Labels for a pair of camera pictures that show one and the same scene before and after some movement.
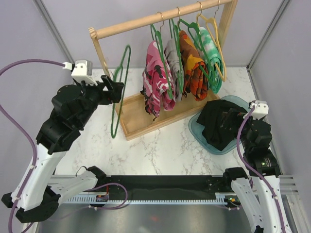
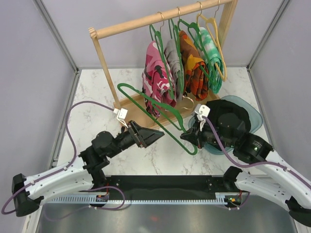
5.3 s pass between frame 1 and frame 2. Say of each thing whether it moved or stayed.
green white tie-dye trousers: stayed
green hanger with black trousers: moved
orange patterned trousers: stayed
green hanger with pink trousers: stayed
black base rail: stayed
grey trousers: stayed
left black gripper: moved
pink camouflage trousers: stayed
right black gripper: moved
